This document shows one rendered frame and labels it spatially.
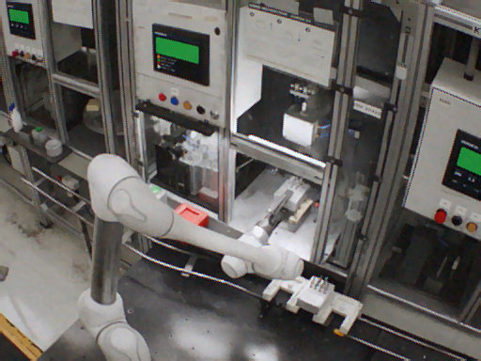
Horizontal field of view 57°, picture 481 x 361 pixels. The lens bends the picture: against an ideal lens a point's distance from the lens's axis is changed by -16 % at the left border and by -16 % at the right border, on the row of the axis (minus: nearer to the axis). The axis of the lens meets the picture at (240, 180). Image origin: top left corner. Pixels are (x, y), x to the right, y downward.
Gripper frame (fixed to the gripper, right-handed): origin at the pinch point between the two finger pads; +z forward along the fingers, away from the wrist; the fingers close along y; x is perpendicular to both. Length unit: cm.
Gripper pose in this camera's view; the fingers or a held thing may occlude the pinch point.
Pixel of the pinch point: (286, 200)
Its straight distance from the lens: 205.0
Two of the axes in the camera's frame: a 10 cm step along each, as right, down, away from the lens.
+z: 5.3, -5.8, 6.2
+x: -8.5, -3.6, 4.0
